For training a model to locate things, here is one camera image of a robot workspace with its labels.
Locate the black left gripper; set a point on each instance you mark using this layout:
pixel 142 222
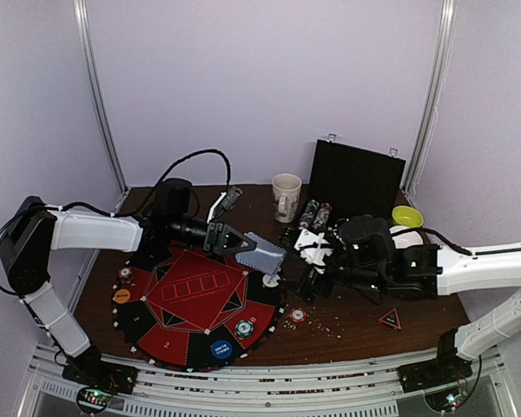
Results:
pixel 217 242

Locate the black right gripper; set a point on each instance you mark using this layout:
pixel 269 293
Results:
pixel 323 274

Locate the grey playing card deck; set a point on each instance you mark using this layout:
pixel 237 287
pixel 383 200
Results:
pixel 266 257

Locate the white dealer button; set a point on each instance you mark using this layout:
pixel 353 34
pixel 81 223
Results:
pixel 271 281

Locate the poker chip row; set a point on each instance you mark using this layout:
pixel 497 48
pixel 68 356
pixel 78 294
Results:
pixel 321 218
pixel 308 215

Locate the orange white chip stack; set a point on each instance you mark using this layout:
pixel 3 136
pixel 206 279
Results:
pixel 298 315

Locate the green white chip stack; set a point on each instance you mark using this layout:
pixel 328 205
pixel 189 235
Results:
pixel 244 329

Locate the blue small blind button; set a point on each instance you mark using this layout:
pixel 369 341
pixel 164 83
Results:
pixel 222 350

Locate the red white chip stack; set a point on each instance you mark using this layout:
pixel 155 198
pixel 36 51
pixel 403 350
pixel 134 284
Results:
pixel 125 275

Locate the orange big blind button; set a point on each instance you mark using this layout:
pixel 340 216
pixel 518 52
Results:
pixel 121 296

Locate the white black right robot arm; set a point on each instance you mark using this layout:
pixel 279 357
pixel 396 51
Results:
pixel 413 264

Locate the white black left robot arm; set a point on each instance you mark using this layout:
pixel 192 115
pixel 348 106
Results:
pixel 39 236

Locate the white orange bowl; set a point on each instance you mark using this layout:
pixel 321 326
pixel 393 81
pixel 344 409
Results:
pixel 406 240

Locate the green plastic bowl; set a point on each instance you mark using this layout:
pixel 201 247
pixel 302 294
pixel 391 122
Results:
pixel 407 216

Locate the black red triangular token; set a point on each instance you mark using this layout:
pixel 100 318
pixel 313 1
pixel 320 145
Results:
pixel 391 319

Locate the black poker chip case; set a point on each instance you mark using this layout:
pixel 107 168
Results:
pixel 354 181

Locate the cream ceramic mug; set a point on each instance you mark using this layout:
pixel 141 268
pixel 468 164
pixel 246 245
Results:
pixel 286 192

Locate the round red black poker mat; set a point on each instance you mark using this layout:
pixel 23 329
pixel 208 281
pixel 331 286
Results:
pixel 184 299

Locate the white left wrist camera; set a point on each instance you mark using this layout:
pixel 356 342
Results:
pixel 224 203

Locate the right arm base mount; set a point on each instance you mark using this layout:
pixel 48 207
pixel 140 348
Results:
pixel 432 373

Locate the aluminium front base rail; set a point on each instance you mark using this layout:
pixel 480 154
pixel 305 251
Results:
pixel 348 388

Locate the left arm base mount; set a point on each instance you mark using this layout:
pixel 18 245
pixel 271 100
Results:
pixel 90 369

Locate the right aluminium frame post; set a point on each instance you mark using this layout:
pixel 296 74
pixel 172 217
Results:
pixel 430 110

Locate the aluminium corner frame post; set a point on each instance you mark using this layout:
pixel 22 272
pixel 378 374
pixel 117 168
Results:
pixel 84 31

